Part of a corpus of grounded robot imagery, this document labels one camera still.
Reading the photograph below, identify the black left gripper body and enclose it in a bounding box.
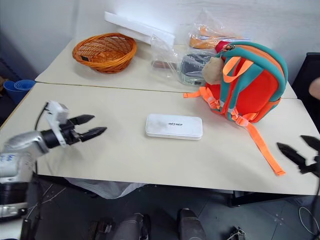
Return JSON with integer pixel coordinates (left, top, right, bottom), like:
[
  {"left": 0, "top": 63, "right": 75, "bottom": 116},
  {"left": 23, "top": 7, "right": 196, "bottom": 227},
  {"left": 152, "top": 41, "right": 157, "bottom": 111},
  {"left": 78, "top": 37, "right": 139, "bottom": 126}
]
[{"left": 59, "top": 119, "right": 83, "bottom": 146}]

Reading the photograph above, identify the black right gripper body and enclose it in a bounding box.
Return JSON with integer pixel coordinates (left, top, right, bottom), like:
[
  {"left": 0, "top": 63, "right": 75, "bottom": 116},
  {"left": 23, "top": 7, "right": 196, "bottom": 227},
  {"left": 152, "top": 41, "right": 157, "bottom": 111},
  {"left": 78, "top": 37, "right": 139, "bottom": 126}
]
[{"left": 298, "top": 154, "right": 320, "bottom": 178}]

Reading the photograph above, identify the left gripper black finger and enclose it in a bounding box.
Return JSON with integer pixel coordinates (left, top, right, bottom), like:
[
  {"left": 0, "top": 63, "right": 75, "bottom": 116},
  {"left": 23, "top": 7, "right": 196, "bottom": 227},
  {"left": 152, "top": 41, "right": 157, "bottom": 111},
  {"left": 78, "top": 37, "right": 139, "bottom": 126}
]
[
  {"left": 79, "top": 126, "right": 108, "bottom": 144},
  {"left": 68, "top": 114, "right": 96, "bottom": 126}
]

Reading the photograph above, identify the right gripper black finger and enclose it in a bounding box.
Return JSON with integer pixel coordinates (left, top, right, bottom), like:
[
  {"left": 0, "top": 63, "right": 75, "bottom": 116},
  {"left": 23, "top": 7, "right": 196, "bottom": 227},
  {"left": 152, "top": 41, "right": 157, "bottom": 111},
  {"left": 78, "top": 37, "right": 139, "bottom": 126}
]
[
  {"left": 300, "top": 135, "right": 320, "bottom": 152},
  {"left": 276, "top": 142, "right": 309, "bottom": 173}
]

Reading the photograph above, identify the white rectangular case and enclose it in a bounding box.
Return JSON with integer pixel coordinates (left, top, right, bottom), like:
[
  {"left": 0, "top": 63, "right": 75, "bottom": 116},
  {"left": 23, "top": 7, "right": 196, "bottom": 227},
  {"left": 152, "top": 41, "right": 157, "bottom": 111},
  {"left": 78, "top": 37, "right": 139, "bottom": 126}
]
[{"left": 145, "top": 113, "right": 203, "bottom": 141}]

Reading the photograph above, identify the orange and teal backpack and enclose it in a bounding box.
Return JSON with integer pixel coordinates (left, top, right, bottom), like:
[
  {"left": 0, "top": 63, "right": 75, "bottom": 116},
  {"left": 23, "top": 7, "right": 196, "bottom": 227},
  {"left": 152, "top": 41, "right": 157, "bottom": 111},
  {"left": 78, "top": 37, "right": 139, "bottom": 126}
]
[{"left": 183, "top": 41, "right": 289, "bottom": 177}]

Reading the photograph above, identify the person's bare hand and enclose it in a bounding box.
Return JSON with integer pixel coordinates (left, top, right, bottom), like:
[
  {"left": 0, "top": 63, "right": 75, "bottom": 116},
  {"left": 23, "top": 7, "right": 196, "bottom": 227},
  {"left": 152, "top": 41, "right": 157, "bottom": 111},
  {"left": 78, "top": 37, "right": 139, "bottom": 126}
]
[{"left": 308, "top": 76, "right": 320, "bottom": 99}]

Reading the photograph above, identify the white cloth under table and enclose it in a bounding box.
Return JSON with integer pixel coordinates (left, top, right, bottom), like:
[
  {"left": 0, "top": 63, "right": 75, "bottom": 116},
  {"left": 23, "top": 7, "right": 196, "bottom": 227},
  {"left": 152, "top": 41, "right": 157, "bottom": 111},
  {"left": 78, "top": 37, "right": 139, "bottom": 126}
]
[{"left": 64, "top": 176, "right": 147, "bottom": 200}]

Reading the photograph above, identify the blue plastic cups stack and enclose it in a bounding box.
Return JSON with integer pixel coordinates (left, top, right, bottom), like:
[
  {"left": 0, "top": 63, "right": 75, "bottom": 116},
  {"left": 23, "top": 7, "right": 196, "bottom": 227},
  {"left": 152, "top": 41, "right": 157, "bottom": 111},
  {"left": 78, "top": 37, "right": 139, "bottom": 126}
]
[{"left": 3, "top": 79, "right": 36, "bottom": 105}]

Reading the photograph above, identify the orange wicker basket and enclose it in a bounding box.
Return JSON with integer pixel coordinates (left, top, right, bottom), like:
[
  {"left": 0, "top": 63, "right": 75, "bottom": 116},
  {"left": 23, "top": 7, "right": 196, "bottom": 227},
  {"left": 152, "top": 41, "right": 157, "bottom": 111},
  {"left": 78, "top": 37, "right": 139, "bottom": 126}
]
[{"left": 72, "top": 32, "right": 138, "bottom": 74}]

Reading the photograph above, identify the clear bag with brown item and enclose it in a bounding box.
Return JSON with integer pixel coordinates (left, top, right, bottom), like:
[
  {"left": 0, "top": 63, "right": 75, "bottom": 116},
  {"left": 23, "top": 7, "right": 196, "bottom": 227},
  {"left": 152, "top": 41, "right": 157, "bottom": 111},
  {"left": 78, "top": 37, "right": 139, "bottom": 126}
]
[{"left": 150, "top": 33, "right": 181, "bottom": 79}]

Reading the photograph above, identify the dark rounded shape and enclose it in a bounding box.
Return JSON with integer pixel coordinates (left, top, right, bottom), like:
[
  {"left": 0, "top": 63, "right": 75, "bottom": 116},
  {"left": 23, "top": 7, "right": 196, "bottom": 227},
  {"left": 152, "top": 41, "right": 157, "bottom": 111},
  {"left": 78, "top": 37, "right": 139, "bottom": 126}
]
[
  {"left": 112, "top": 212, "right": 152, "bottom": 240},
  {"left": 176, "top": 208, "right": 215, "bottom": 240}
]

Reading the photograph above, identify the white foam board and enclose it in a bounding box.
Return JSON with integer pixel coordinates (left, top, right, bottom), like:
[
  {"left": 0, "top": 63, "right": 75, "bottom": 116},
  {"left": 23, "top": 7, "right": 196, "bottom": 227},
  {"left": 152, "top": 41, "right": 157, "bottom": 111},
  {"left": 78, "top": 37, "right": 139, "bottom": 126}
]
[{"left": 104, "top": 11, "right": 176, "bottom": 47}]

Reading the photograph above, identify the beige plush toy pendant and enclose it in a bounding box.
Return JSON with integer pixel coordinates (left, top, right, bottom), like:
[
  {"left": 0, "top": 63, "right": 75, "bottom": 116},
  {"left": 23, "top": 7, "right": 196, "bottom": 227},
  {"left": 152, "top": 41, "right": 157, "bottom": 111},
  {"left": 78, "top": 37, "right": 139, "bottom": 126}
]
[{"left": 201, "top": 40, "right": 231, "bottom": 84}]

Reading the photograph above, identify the clear bag with black item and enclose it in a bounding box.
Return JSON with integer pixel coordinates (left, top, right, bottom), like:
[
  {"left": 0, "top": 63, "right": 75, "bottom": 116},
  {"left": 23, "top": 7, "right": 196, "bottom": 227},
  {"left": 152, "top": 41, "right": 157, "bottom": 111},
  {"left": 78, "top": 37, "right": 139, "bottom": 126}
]
[{"left": 176, "top": 51, "right": 216, "bottom": 87}]

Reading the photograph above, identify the clear bag with orange item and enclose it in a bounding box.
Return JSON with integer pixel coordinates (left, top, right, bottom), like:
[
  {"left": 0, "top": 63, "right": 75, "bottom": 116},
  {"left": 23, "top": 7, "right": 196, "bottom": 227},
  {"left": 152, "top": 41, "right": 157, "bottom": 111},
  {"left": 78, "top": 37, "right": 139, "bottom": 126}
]
[{"left": 187, "top": 9, "right": 252, "bottom": 50}]

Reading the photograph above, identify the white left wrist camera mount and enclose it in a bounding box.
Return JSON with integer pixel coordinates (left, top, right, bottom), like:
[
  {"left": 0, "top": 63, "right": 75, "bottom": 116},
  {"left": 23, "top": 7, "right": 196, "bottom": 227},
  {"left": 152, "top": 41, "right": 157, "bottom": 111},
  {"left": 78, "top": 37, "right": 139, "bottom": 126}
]
[{"left": 45, "top": 100, "right": 70, "bottom": 148}]

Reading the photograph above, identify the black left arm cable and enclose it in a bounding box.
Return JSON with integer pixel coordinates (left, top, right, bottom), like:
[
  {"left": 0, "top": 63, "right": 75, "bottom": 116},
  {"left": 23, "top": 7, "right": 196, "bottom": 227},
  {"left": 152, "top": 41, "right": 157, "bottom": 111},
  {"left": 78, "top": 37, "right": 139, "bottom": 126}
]
[{"left": 34, "top": 101, "right": 50, "bottom": 131}]

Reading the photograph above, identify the thin cable on floor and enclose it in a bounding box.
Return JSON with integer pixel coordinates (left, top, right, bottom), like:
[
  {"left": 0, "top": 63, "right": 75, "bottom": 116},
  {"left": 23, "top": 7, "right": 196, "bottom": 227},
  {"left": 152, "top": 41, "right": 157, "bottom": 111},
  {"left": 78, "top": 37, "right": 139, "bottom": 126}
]
[{"left": 298, "top": 205, "right": 320, "bottom": 236}]

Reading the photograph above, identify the black table frame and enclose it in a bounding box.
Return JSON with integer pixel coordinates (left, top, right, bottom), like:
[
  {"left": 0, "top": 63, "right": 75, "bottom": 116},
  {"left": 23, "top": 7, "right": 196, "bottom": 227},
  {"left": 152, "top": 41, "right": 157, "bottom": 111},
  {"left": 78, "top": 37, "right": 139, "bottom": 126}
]
[{"left": 226, "top": 190, "right": 301, "bottom": 208}]

